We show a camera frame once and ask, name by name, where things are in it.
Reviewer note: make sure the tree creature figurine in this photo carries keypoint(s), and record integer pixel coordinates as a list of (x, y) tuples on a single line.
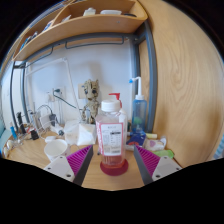
[(91, 96)]

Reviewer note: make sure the white earbuds case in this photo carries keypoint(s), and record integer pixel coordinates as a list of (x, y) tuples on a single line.
[(51, 139)]

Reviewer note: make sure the green packet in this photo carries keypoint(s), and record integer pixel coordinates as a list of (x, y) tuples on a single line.
[(164, 153)]

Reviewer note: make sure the white packet with purple print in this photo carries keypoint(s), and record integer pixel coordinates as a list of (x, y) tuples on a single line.
[(155, 144)]

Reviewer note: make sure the flat round red coaster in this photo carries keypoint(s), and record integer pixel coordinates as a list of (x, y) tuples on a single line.
[(114, 171)]

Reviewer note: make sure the white mug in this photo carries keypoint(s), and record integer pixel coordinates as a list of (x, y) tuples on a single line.
[(56, 150)]

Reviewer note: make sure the blue squeeze bottle white nozzle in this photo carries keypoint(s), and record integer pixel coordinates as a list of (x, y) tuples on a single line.
[(139, 115)]

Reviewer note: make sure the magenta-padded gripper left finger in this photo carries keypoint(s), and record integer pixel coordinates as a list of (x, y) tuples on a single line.
[(60, 166)]

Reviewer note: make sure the wooden shelf unit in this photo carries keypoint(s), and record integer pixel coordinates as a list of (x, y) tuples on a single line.
[(86, 25)]

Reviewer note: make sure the clear bottle with pink drink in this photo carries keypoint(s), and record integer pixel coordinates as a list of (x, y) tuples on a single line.
[(111, 140)]

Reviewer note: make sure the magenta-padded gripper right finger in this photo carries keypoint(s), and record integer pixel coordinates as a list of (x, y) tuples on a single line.
[(165, 166)]

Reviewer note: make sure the black bottle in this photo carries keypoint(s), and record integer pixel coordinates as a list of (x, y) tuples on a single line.
[(21, 123)]

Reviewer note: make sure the white charger block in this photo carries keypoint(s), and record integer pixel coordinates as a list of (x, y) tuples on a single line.
[(45, 121)]

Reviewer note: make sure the small blue box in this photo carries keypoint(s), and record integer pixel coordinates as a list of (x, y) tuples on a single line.
[(136, 138)]

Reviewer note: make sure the grey metal frame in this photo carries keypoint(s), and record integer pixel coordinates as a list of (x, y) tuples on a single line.
[(150, 73)]

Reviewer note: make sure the black power adapter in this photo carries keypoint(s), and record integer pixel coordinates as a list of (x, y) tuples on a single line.
[(53, 119)]

